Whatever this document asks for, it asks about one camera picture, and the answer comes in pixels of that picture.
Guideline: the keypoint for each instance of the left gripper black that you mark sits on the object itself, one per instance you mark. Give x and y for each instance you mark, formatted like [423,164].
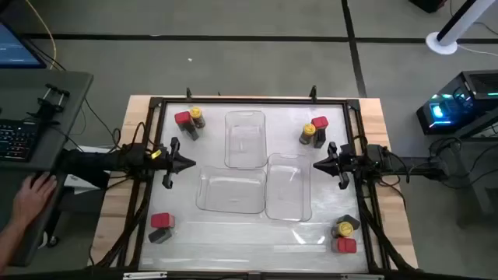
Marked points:
[171,163]

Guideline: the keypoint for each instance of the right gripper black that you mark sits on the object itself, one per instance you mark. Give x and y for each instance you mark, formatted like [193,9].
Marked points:
[342,165]

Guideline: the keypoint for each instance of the yellow lid spice jar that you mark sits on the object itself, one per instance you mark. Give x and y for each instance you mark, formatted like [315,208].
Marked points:
[309,129]
[195,113]
[345,228]

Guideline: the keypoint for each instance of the red lid spice tin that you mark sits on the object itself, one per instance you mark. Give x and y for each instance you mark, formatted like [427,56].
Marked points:
[182,117]
[162,220]
[320,122]
[345,245]

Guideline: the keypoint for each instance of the clear plastic bin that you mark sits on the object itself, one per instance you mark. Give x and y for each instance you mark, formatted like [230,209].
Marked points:
[245,140]
[231,190]
[288,186]

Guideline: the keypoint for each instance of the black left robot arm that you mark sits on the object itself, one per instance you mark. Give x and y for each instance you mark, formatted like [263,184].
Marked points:
[101,161]

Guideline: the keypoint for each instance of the person's forearm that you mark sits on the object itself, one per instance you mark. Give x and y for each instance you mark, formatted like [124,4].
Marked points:
[9,245]

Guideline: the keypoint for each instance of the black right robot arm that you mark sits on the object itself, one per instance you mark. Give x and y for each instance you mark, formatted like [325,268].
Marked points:
[408,165]

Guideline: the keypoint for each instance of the glossy white table sheet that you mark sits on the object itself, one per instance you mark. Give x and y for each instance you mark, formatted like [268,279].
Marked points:
[241,249]

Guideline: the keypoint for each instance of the white paper sheet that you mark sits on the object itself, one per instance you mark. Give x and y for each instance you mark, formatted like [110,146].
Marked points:
[78,183]

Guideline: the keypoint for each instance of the black clamp holder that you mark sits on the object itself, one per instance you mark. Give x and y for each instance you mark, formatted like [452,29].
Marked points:
[48,105]

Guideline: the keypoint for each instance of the black caster wheel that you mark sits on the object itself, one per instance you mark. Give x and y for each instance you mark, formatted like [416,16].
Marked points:
[52,241]

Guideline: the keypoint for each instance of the person's hand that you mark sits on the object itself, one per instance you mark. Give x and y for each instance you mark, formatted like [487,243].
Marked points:
[33,196]

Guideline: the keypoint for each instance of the grey equipment stand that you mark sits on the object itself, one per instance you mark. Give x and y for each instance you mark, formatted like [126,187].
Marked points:
[488,194]

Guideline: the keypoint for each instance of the white tower fan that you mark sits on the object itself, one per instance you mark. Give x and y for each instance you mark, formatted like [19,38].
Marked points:
[441,44]

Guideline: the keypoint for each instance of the backlit black keyboard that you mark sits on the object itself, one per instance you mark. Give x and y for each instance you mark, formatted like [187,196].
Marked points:
[15,140]

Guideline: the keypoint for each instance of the black lit computer case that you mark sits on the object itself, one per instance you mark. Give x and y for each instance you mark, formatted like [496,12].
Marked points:
[478,83]

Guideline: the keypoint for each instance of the grey desk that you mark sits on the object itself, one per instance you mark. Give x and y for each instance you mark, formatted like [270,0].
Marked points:
[23,97]

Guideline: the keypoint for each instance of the black box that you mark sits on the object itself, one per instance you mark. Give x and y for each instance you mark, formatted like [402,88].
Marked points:
[428,4]

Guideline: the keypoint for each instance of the computer monitor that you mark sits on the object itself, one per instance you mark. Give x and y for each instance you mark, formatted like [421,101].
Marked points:
[15,50]

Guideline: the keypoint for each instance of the black metal table frame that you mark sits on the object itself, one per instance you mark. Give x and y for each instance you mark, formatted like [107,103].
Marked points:
[253,100]

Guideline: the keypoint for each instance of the silver metal bracket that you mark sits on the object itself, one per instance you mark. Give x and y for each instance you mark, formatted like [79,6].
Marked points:
[144,275]
[362,277]

